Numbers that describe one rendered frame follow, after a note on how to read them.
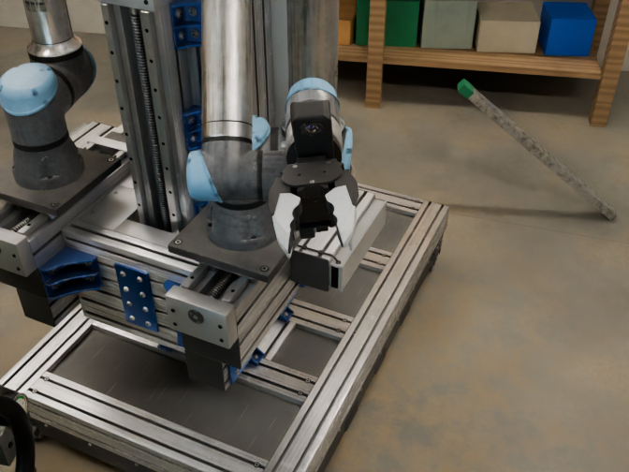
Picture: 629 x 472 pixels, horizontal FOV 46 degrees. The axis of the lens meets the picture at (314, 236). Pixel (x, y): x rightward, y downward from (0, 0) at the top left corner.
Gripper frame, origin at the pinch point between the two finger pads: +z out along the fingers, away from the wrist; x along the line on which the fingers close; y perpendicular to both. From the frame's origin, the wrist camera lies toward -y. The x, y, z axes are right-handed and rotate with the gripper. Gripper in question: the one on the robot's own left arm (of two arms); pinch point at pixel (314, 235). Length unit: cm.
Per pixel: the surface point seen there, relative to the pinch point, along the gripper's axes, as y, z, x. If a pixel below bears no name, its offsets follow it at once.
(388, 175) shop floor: 128, -198, -18
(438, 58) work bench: 107, -258, -48
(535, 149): 106, -170, -71
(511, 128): 96, -171, -62
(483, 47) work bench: 108, -264, -70
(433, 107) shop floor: 132, -257, -45
